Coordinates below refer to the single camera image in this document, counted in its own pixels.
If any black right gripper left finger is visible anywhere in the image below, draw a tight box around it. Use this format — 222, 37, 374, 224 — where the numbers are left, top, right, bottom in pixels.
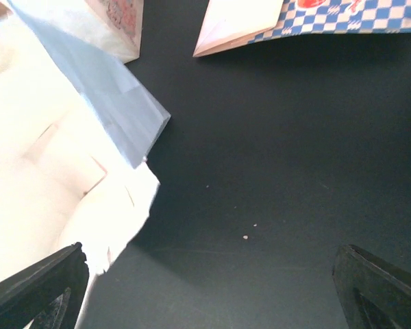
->
0, 243, 89, 328

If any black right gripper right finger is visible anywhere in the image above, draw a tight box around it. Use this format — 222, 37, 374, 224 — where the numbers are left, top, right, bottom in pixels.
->
332, 245, 411, 328

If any light blue paper bag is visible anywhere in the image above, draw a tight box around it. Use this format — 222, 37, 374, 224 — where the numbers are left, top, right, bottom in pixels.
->
0, 0, 172, 329

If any pink cream paper bag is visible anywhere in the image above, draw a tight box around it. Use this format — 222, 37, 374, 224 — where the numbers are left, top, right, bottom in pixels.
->
86, 0, 144, 63

